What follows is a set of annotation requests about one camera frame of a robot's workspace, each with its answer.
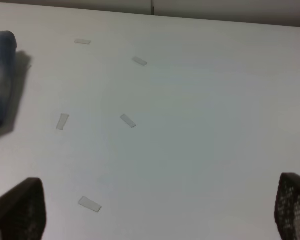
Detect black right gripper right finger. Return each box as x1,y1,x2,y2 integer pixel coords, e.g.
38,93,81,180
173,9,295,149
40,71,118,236
274,172,300,240

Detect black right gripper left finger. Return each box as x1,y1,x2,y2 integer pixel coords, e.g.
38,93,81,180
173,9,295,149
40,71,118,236
0,177,47,240

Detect children's blue denim shorts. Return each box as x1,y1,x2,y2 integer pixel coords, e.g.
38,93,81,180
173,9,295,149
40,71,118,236
0,31,17,127

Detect clear tape strip under shorts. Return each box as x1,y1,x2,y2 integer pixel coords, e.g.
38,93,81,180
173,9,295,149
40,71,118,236
74,39,91,45

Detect clear tape strip near right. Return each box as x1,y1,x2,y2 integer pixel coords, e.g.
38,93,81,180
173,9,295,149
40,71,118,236
78,196,102,213

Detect clear tape strip near left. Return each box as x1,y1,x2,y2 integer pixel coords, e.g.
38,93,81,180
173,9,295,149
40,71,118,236
56,113,70,131

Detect clear tape strip far right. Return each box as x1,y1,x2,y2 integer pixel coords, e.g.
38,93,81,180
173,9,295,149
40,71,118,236
120,114,137,128

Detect clear tape strip centre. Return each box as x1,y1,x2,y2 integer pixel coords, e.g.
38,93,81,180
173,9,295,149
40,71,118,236
132,56,148,66

